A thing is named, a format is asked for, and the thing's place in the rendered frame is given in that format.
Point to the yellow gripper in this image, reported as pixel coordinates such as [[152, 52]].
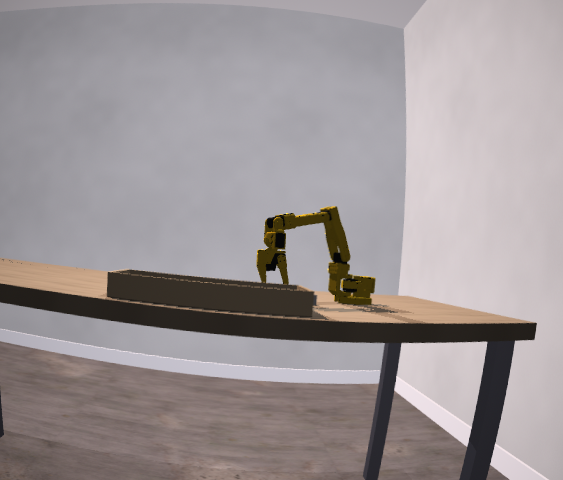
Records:
[[267, 260]]

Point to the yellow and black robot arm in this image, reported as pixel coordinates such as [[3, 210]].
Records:
[[275, 238]]

